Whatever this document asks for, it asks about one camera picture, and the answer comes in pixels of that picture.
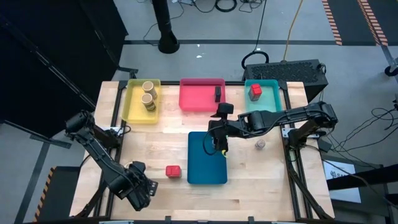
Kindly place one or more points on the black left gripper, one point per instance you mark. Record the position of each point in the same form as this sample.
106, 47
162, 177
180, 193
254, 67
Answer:
140, 186

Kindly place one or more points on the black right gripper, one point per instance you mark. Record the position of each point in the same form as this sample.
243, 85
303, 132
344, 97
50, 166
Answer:
220, 141

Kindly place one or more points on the red-lidded patterned spice tin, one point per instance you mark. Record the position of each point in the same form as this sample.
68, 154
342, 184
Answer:
173, 171
256, 89

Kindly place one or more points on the small cork-topped spice jar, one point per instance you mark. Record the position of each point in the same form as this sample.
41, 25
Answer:
260, 144

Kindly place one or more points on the dark grey spice tin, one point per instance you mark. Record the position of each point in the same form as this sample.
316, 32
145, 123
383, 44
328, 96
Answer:
218, 94

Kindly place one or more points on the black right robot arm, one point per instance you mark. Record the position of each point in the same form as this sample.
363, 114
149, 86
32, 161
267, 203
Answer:
289, 115

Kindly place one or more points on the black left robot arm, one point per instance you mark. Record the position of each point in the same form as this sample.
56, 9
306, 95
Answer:
99, 155

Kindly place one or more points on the blue plastic tray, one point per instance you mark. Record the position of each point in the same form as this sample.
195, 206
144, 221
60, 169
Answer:
205, 168

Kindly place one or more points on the red plastic tray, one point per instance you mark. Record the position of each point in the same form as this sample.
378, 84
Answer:
199, 96

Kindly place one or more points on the teal plastic tray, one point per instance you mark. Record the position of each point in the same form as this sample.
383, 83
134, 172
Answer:
267, 99

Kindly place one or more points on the yellow plastic tray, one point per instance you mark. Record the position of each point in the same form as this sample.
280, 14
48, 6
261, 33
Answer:
133, 105

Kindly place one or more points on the black floor mat orange stripes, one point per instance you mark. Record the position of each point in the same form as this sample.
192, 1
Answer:
59, 196
348, 21

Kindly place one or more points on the black mesh computer case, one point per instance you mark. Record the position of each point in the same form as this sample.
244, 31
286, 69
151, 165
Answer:
286, 73

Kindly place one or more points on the black power adapter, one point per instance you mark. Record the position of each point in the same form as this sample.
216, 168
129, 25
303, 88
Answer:
325, 145

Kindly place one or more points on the black stand pole with base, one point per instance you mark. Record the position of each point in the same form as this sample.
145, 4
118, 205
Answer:
168, 43

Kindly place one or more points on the white printed sign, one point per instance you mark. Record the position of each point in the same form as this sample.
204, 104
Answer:
339, 174

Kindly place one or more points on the black metal bar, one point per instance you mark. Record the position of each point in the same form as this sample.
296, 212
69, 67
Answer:
367, 176

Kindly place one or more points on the black folding partition screen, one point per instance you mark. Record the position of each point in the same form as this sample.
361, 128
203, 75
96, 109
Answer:
46, 46

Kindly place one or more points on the black caster wheel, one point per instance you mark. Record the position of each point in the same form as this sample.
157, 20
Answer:
391, 70

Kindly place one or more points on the black aluminium table frame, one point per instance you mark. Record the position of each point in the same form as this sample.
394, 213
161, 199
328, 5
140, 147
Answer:
170, 83

